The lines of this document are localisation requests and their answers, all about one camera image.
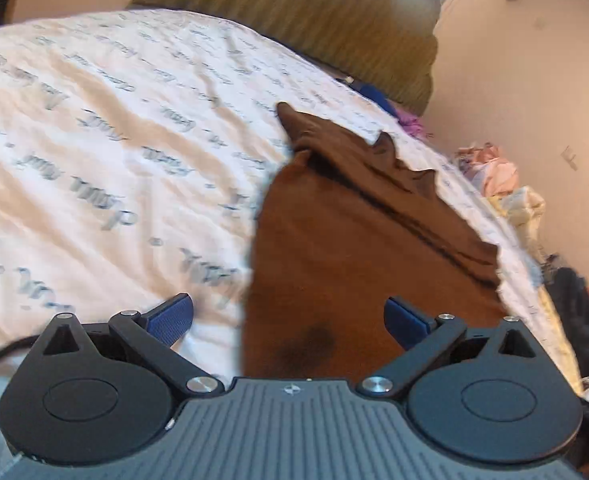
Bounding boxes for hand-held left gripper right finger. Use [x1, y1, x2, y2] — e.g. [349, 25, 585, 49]
[357, 297, 540, 402]

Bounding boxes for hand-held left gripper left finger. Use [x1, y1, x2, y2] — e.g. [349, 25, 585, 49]
[39, 293, 226, 400]

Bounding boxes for purple cloth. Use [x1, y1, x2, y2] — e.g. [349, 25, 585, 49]
[396, 104, 434, 139]

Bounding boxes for dark clothes pile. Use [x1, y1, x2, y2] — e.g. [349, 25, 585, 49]
[543, 264, 589, 382]

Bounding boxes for white script-printed bed sheet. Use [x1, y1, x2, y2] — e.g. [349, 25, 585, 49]
[0, 7, 584, 480]

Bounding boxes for blue cloth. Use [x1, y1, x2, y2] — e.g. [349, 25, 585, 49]
[352, 80, 399, 117]

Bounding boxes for pink clothes pile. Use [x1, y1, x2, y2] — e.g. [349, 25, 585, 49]
[455, 142, 521, 199]

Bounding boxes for brown garment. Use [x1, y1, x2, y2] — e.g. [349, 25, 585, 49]
[242, 102, 506, 381]

